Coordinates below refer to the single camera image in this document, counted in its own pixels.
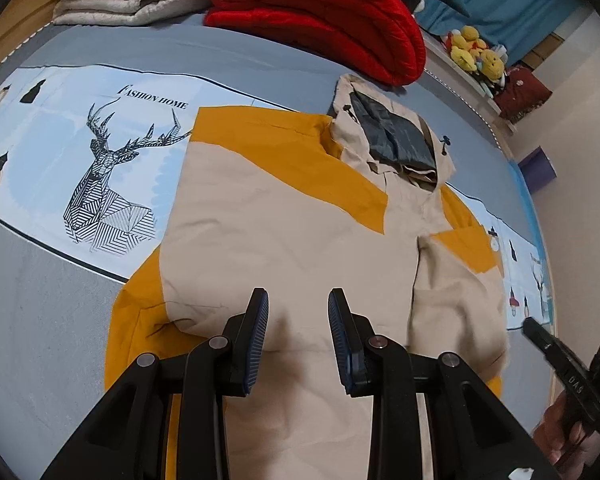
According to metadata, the grey printed bed sheet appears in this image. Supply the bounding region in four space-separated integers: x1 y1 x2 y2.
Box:
0 10 561 480

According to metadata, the purple box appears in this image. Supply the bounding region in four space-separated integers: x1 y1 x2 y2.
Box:
520 147 558 188

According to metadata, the yellow plush toy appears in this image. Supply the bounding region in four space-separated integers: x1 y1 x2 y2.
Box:
480 49 507 81
447 45 478 68
452 25 481 46

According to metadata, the beige and orange hooded jacket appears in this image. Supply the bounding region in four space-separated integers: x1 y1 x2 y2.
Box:
104 74 511 480

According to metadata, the red folded blanket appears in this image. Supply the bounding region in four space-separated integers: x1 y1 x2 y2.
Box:
203 0 427 86

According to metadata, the dark red bag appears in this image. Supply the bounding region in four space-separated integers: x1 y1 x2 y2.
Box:
495 65 553 121

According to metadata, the person's right hand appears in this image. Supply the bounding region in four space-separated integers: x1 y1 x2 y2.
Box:
532 390 600 476

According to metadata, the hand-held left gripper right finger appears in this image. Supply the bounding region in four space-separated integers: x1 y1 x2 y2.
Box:
327 287 563 480

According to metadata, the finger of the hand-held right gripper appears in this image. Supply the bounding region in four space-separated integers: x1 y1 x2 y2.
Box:
522 316 600 435

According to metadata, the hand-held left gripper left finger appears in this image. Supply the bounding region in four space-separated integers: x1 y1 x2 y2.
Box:
40 287 271 480

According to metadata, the blue curtain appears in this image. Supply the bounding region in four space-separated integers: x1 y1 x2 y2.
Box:
415 0 588 66

